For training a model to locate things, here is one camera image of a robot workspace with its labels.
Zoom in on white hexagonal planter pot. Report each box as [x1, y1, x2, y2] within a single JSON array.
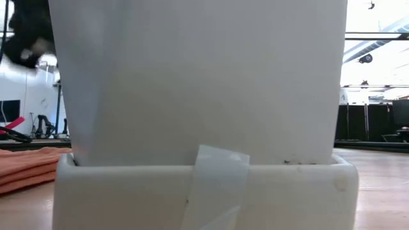
[[47, 0, 360, 230]]

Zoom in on clear tape strip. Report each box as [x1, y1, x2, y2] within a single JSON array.
[[180, 144, 251, 230]]

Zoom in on black vertical pole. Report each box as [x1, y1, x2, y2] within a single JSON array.
[[54, 81, 63, 135]]

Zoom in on black partition panels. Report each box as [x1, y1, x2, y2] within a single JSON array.
[[338, 103, 394, 143]]

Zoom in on small black background robot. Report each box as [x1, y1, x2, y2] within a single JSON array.
[[35, 114, 70, 139]]

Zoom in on black tripod stand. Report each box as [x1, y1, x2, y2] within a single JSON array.
[[29, 111, 38, 138]]

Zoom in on folded orange cloth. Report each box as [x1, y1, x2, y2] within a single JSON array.
[[0, 146, 73, 196]]

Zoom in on dark computer monitor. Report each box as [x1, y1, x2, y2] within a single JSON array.
[[0, 99, 21, 123], [392, 99, 409, 126]]

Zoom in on black office chair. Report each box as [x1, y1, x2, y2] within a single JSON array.
[[382, 126, 409, 144]]

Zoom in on grey ventilation duct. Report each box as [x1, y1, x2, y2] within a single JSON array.
[[344, 17, 409, 65]]

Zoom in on thin black lighting rail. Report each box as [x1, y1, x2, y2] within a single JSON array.
[[341, 81, 409, 89]]

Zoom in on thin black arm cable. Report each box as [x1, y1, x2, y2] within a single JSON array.
[[0, 0, 10, 65]]

